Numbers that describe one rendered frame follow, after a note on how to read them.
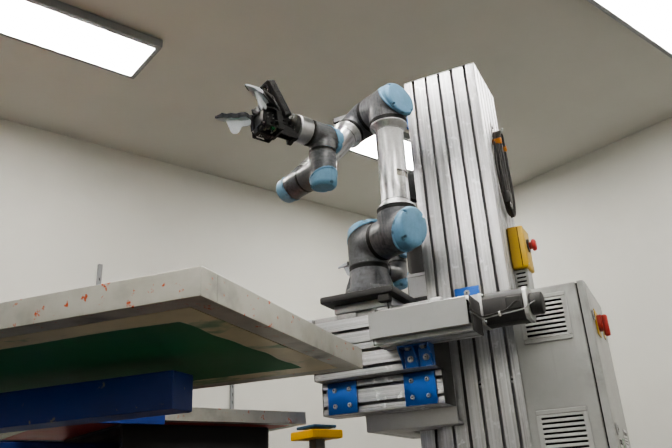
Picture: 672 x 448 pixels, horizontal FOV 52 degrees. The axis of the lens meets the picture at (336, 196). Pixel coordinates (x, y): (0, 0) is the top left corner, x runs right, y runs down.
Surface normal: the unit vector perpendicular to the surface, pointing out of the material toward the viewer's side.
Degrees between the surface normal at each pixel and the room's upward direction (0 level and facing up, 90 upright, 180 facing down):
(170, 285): 90
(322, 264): 90
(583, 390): 90
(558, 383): 90
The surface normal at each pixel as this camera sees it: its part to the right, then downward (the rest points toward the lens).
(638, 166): -0.78, -0.22
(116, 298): -0.36, -0.37
